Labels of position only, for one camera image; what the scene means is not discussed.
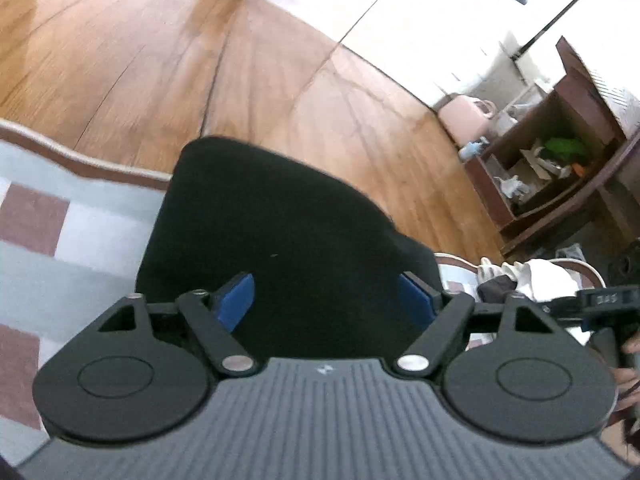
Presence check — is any pink bin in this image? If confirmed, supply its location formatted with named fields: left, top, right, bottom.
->
left=438, top=93, right=499, bottom=149

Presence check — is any black garment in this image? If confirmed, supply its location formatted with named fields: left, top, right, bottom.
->
left=135, top=135, right=444, bottom=361

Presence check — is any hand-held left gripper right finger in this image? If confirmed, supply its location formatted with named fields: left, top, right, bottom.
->
left=391, top=271, right=557, bottom=377

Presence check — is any white crumpled garment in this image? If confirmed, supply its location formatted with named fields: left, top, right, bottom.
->
left=474, top=256, right=593, bottom=347

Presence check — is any checkered mat with brown border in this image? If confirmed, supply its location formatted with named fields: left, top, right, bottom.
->
left=0, top=119, right=608, bottom=467

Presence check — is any green item in cabinet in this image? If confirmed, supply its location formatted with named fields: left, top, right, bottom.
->
left=544, top=136, right=589, bottom=162

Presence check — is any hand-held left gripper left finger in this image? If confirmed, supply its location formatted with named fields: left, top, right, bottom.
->
left=97, top=272, right=260, bottom=377

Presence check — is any dark wooden shelf cabinet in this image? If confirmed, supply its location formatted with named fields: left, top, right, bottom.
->
left=459, top=35, right=640, bottom=262

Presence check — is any person's right hand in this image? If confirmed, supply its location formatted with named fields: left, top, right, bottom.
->
left=610, top=335, right=640, bottom=428

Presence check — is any dark grey garment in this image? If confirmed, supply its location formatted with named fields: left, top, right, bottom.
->
left=476, top=276, right=520, bottom=307

